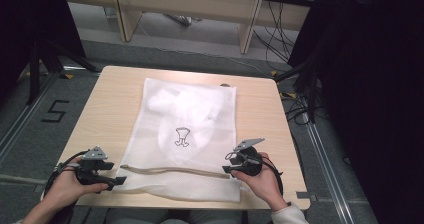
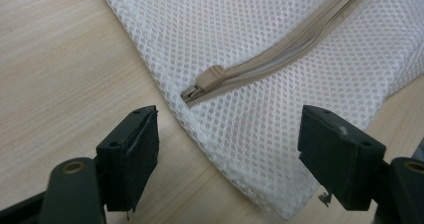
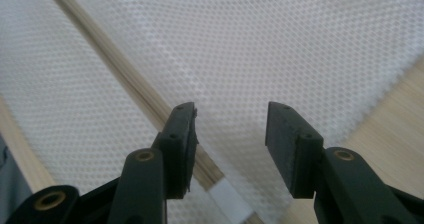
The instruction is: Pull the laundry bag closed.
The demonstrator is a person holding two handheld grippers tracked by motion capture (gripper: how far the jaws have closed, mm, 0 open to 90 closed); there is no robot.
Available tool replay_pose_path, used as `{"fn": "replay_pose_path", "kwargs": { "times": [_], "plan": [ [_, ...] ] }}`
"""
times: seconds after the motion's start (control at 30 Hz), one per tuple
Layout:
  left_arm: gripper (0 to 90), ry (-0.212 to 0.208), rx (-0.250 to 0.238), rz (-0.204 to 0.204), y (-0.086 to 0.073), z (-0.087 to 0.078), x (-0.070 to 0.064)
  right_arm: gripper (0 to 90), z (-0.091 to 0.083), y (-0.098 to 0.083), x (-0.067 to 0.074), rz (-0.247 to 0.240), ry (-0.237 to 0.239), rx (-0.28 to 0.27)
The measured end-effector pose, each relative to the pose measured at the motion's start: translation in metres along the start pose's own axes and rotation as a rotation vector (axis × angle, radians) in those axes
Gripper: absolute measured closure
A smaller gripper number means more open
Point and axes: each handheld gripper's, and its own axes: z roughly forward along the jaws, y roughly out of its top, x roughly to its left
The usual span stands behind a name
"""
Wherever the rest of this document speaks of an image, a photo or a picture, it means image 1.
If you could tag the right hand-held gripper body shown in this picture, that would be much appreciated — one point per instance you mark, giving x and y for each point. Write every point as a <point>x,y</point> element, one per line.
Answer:
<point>250,160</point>

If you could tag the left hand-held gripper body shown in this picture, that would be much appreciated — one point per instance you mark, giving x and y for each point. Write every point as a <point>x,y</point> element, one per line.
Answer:
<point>89,170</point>

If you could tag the white mesh laundry bag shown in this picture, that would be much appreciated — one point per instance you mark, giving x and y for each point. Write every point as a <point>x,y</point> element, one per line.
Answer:
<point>186,180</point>

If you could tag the person's right hand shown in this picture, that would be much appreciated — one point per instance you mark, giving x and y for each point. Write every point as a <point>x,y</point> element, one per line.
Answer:
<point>263,184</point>

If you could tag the person's left hand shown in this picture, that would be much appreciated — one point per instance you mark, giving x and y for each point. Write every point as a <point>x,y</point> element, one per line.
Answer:
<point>65,189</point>

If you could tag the person's legs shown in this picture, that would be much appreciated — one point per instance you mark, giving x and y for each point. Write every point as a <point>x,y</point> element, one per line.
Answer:
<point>140,217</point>

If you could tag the grey tape piece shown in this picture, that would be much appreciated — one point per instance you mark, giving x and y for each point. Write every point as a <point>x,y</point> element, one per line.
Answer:
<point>305,195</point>

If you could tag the white garment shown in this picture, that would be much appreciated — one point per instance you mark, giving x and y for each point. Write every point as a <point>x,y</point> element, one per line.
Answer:
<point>186,107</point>

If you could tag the small dark round object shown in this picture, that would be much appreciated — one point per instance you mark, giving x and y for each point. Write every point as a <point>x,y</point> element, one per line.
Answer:
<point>225,85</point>

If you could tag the black metal stand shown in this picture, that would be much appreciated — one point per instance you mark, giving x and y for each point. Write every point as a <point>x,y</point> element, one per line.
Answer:
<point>311,94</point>
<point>34,74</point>

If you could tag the black curtain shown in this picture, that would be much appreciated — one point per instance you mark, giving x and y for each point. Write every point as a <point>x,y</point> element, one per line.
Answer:
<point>30,24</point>
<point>366,84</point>

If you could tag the light wooden desk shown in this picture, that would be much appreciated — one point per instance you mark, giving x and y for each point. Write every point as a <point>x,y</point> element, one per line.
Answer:
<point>186,4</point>

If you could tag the metal floor rail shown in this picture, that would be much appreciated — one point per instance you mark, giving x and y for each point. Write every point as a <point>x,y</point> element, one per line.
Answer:
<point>20,122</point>
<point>328,174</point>

